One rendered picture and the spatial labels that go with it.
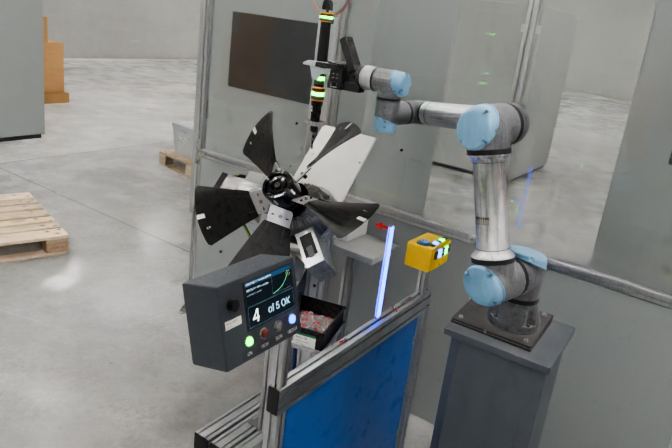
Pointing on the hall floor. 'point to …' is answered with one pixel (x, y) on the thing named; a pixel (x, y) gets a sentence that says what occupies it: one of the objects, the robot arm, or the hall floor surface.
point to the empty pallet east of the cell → (29, 228)
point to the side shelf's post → (346, 290)
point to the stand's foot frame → (233, 428)
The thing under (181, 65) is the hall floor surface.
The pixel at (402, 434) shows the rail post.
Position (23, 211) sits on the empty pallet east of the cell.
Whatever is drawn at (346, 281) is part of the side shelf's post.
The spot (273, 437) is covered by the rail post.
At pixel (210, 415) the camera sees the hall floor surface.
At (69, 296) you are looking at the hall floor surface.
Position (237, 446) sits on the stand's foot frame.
